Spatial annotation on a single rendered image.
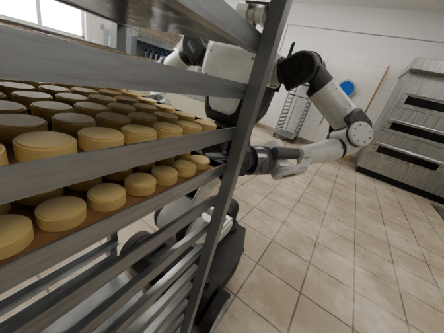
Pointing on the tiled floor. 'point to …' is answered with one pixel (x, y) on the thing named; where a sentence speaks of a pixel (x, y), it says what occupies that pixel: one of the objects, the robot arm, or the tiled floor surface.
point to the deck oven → (410, 133)
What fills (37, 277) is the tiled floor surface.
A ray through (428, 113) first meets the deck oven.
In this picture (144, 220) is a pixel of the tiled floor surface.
